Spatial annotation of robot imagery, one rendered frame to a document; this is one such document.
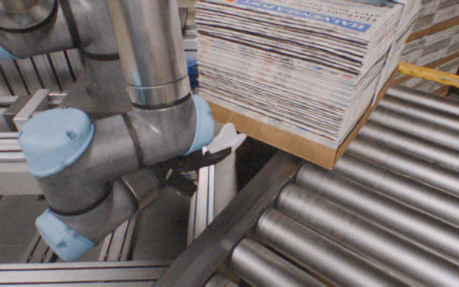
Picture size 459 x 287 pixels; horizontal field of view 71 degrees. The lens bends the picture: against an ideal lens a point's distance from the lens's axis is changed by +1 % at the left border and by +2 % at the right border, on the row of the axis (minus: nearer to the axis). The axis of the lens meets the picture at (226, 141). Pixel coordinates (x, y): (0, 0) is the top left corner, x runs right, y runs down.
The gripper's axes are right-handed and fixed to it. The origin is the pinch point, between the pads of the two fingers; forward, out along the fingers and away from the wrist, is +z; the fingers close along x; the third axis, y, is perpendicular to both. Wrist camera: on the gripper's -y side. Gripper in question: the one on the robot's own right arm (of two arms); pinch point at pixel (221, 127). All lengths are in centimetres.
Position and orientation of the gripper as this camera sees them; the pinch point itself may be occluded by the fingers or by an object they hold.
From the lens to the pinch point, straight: 63.8
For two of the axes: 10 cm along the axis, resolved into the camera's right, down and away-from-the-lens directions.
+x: -8.0, -3.5, 4.9
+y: -0.2, -7.9, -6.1
